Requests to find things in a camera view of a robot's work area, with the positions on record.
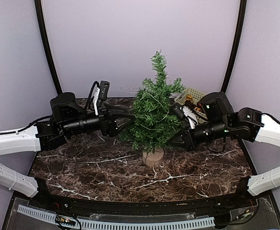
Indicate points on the black front rail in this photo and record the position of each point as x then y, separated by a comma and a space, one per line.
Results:
206, 206

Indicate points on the beige plastic basket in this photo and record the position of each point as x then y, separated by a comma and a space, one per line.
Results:
194, 106

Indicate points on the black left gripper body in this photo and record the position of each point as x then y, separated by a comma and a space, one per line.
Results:
106, 128

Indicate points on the right black frame post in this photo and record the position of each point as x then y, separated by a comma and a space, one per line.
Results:
235, 45

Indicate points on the grey slotted cable duct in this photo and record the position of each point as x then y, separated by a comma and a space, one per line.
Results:
114, 222

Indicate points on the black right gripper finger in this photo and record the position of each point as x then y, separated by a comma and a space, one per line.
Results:
178, 138
179, 144

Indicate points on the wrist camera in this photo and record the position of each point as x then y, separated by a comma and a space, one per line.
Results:
100, 95
185, 113

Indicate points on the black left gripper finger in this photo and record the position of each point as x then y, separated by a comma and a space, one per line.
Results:
120, 115
122, 124

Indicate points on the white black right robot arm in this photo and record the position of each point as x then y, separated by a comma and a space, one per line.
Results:
248, 124

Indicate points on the left black frame post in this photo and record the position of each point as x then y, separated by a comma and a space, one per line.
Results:
46, 45

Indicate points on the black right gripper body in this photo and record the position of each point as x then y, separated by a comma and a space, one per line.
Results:
192, 141

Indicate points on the small green christmas tree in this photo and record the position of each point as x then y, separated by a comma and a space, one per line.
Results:
155, 123

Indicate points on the black frame post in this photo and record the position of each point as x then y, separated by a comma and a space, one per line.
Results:
235, 45
46, 45

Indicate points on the gold gift box ornament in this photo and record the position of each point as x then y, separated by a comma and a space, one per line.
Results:
189, 98

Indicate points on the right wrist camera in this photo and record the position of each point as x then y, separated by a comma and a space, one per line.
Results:
185, 113

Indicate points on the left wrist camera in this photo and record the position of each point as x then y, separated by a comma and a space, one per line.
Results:
100, 95

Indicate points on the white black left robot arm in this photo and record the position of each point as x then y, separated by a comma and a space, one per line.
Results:
68, 119

